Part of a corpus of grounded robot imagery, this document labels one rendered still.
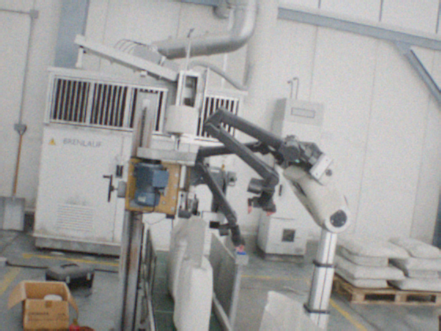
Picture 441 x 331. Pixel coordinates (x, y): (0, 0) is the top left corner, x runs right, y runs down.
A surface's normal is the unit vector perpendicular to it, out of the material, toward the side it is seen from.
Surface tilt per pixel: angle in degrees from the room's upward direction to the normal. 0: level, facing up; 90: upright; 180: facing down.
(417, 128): 90
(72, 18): 90
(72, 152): 90
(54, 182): 88
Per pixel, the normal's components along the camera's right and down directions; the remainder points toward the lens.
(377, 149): 0.15, 0.08
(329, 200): 0.40, 0.52
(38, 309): 0.40, 0.11
